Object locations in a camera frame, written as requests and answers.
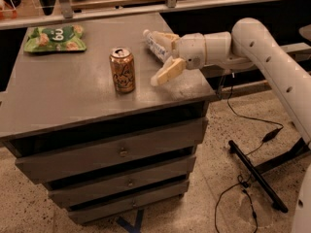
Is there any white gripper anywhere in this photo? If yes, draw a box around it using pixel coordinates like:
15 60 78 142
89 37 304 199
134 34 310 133
151 31 206 86

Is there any orange soda can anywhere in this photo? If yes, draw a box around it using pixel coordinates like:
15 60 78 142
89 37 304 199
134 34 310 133
109 47 135 93

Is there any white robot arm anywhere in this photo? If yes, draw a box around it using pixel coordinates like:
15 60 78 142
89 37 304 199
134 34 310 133
144 17 311 147

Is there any clear plastic water bottle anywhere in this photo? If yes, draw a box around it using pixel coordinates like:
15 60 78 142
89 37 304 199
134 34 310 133
143 29 171 63

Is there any top grey drawer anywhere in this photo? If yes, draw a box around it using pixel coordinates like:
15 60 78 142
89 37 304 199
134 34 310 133
16 117 207 183

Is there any grey drawer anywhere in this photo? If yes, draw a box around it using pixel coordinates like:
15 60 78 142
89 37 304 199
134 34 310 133
49 154 195 208
68 180 190 224
16 117 207 183

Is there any green snack bag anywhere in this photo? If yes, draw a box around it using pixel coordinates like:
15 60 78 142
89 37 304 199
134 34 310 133
24 25 86 53

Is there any grey drawer cabinet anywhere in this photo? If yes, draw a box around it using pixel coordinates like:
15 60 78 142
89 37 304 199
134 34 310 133
0 14 214 213

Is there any middle grey drawer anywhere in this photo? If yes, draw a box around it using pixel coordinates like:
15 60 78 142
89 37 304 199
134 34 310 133
49 154 195 208

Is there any bottom grey drawer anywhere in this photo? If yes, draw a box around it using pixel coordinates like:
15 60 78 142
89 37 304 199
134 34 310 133
68 180 190 224

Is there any black metal floor stand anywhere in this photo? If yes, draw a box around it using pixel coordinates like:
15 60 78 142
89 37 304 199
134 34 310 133
227 137 311 215

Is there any metal frame rail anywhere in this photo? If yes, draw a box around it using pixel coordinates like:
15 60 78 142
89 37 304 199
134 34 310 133
0 0 278 30

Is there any black floor cable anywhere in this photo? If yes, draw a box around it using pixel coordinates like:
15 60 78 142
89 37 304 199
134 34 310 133
213 81 286 233

